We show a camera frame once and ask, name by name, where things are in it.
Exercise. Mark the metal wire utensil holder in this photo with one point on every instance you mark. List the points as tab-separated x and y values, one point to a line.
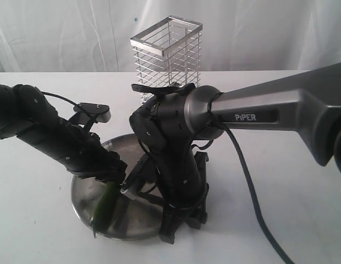
168	53

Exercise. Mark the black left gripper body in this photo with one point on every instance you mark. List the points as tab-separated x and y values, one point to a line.
87	158

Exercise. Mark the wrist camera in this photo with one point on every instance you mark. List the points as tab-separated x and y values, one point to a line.
87	114
143	172

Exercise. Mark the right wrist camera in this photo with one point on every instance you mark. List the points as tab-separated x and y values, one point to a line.
143	172

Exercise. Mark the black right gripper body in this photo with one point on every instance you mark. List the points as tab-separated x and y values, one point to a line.
183	182

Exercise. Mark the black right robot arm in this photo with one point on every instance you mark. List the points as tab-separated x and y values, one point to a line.
173	117

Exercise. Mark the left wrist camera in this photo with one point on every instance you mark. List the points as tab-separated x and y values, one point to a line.
87	114

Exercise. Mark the green cucumber piece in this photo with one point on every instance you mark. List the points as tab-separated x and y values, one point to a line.
103	212

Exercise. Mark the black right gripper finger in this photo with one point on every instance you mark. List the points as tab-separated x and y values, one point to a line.
171	221
197	218

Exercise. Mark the round steel plate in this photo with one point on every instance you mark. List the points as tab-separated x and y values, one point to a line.
133	219

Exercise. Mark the white backdrop curtain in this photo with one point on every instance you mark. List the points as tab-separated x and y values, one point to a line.
94	36

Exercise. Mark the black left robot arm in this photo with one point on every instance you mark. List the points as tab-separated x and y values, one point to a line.
26	114

